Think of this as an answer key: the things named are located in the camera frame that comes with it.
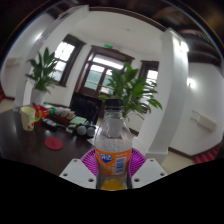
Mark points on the clear orange-label drink bottle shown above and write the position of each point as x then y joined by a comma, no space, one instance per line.
113,156

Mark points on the green box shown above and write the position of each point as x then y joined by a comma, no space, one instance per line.
49,106

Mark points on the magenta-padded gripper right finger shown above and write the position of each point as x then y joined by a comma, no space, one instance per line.
150,171

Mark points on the grey-headed microphone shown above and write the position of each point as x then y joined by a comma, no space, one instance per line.
82,130
91,131

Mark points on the pale yellow cup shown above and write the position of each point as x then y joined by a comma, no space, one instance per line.
27,118

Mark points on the white wall radiator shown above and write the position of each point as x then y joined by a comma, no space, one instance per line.
204,120

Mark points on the green notepad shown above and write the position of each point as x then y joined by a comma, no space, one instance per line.
78,120

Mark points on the green plant in white pot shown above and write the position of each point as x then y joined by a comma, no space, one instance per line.
41,75
133,88

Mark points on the printed paper leaflets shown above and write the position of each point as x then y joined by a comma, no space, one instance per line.
91,141

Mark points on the glowing wall lamp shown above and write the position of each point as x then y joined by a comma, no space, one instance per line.
191,82

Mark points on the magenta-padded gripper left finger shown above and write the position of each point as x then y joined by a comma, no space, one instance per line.
75,171

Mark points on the black chair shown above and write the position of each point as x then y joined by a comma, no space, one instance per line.
85,106

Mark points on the dark wooden glazed double door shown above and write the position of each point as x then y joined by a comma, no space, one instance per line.
96,71

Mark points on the green exit sign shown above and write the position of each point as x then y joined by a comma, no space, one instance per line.
107,46

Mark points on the red carpeted staircase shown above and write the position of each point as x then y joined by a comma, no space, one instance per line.
210,155

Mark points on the flat round red coaster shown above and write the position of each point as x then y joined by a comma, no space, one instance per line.
54,144

